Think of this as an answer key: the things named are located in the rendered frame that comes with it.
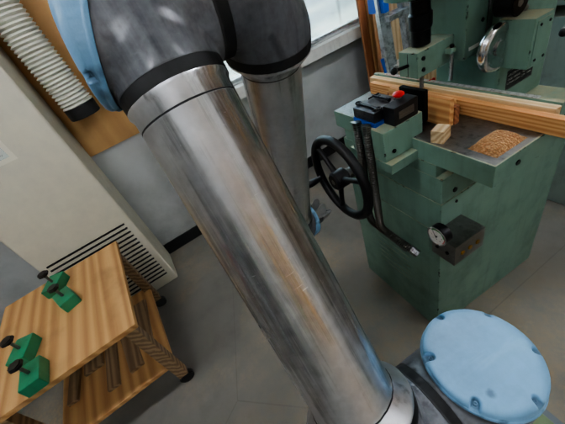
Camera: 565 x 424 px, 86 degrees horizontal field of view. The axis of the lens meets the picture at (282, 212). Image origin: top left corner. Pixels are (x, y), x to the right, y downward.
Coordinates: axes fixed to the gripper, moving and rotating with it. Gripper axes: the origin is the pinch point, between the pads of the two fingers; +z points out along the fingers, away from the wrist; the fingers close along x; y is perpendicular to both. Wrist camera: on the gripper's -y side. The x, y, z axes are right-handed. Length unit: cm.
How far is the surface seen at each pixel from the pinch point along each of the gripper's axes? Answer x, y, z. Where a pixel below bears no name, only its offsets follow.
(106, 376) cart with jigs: 39, -87, -89
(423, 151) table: -18.4, 25.0, 16.1
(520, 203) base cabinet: -24, 0, 67
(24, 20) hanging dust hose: 111, 56, -82
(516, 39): -19, 51, 40
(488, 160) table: -35.2, 28.1, 16.4
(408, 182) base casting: -12.3, 12.4, 20.7
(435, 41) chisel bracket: -5, 50, 28
